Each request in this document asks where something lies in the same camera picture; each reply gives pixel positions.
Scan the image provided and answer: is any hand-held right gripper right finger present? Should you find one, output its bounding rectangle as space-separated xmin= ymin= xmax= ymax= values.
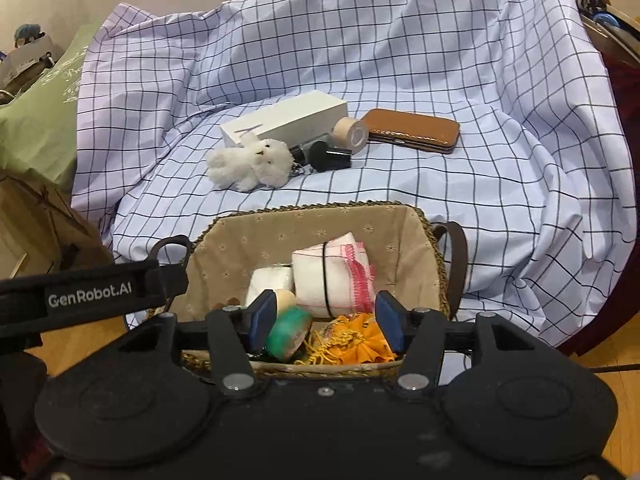
xmin=375 ymin=290 xmax=529 ymax=393

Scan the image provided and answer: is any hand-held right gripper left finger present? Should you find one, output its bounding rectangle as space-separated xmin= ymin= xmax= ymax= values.
xmin=120 ymin=289 xmax=277 ymax=394

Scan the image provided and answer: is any white cotton pads packet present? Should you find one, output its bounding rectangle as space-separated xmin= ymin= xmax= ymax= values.
xmin=246 ymin=266 xmax=296 ymax=306

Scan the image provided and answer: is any yellow embroidered pouch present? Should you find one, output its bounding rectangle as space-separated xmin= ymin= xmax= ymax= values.
xmin=295 ymin=312 xmax=401 ymax=366

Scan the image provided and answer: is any pink-edged white towel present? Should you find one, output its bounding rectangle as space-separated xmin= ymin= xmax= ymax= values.
xmin=291 ymin=232 xmax=376 ymax=318

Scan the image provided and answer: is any woven basket with fabric liner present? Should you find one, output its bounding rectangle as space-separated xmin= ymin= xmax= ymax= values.
xmin=147 ymin=201 xmax=468 ymax=373

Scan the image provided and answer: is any white teddy bear plush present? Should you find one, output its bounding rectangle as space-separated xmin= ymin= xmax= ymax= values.
xmin=206 ymin=132 xmax=296 ymax=192

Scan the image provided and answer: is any black round sponge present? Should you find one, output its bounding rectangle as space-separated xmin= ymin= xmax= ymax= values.
xmin=307 ymin=141 xmax=353 ymax=171

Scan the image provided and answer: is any beige tape roll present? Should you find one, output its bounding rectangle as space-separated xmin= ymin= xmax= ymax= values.
xmin=332 ymin=116 xmax=370 ymax=156

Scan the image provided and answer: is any brown paper bag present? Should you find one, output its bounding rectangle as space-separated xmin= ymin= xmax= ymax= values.
xmin=0 ymin=170 xmax=118 ymax=281

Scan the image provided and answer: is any brown leather case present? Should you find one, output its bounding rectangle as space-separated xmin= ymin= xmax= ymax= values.
xmin=360 ymin=108 xmax=461 ymax=155

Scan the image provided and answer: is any white cardboard box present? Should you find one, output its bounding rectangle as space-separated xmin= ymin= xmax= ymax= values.
xmin=220 ymin=90 xmax=349 ymax=151

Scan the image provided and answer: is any grey cardboard box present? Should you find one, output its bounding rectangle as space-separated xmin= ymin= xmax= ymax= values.
xmin=0 ymin=35 xmax=68 ymax=93

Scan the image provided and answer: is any teal-haired doll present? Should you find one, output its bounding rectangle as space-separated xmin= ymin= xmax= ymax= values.
xmin=14 ymin=24 xmax=47 ymax=49

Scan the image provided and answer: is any checkered white bed sheet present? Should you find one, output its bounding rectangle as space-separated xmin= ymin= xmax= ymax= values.
xmin=70 ymin=0 xmax=638 ymax=351

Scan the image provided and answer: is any wooden rack with clutter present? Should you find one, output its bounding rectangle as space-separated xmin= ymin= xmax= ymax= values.
xmin=570 ymin=0 xmax=640 ymax=66

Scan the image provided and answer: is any black floor cable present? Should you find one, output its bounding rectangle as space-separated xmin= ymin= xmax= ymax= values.
xmin=590 ymin=363 xmax=640 ymax=377

